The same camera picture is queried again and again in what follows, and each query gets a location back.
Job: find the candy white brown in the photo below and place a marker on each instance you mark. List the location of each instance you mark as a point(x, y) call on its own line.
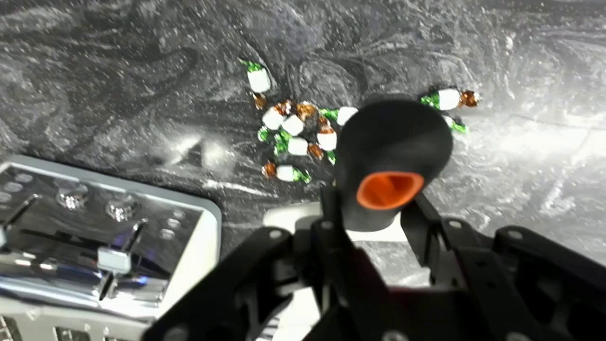
point(457, 128)

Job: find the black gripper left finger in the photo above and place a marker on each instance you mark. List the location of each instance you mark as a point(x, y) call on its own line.
point(259, 280)

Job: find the candy white green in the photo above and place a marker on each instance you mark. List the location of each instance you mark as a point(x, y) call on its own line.
point(285, 174)

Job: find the cream four-slot toaster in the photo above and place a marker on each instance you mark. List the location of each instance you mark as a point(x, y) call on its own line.
point(86, 257)

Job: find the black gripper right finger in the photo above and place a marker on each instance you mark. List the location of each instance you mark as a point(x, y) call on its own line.
point(518, 285)

